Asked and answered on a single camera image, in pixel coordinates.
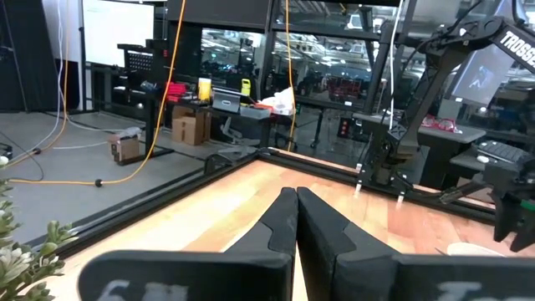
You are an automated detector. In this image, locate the potted artificial plant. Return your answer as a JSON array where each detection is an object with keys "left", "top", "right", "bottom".
[{"left": 0, "top": 156, "right": 79, "bottom": 301}]

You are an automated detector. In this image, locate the white plastic bag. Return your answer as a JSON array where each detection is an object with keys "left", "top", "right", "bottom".
[{"left": 257, "top": 86, "right": 296, "bottom": 116}]

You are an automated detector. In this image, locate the hanging white cable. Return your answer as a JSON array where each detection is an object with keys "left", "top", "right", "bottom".
[{"left": 388, "top": 0, "right": 404, "bottom": 131}]

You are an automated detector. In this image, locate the black keyboard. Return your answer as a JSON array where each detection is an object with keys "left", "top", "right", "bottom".
[{"left": 476, "top": 139, "right": 530, "bottom": 165}]

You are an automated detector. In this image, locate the grey metal case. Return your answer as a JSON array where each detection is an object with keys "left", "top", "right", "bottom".
[{"left": 211, "top": 89, "right": 242, "bottom": 115}]

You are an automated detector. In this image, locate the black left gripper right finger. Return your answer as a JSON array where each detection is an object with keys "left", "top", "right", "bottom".
[{"left": 295, "top": 186, "right": 535, "bottom": 301}]

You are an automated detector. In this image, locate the black aluminium table frame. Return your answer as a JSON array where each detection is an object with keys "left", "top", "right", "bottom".
[{"left": 27, "top": 146, "right": 498, "bottom": 259}]

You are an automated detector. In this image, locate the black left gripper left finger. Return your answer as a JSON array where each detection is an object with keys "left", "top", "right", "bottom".
[{"left": 78, "top": 186, "right": 300, "bottom": 301}]

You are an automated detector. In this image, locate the black workbench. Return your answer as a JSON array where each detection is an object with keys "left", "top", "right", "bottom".
[{"left": 89, "top": 41, "right": 296, "bottom": 166}]

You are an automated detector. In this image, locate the grey office desk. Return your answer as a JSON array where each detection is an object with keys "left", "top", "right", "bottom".
[{"left": 353, "top": 111, "right": 488, "bottom": 190}]

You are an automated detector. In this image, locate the large cardboard box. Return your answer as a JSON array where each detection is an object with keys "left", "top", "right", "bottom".
[{"left": 171, "top": 105, "right": 212, "bottom": 146}]

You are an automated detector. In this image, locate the red tool rack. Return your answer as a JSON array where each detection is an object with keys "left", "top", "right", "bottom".
[{"left": 165, "top": 81, "right": 188, "bottom": 104}]

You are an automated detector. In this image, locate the hanging yellow cable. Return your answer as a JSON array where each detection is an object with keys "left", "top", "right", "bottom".
[{"left": 284, "top": 0, "right": 297, "bottom": 152}]

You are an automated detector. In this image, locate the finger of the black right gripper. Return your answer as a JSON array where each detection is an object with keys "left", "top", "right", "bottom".
[
  {"left": 492, "top": 192, "right": 522, "bottom": 244},
  {"left": 509, "top": 206, "right": 535, "bottom": 253}
]

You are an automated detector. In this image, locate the white board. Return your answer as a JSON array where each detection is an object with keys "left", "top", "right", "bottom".
[{"left": 81, "top": 0, "right": 155, "bottom": 69}]

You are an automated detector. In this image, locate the yellow cable with black knob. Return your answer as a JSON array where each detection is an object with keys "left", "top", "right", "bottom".
[{"left": 7, "top": 0, "right": 188, "bottom": 187}]

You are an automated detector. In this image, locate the small cardboard box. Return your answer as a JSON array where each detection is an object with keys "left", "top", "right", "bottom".
[{"left": 108, "top": 132, "right": 142, "bottom": 163}]

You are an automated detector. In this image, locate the computer monitor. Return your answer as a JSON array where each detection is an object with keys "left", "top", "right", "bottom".
[{"left": 450, "top": 43, "right": 516, "bottom": 106}]

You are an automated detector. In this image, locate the yellow container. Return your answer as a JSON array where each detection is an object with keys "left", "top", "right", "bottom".
[{"left": 197, "top": 77, "right": 212, "bottom": 102}]

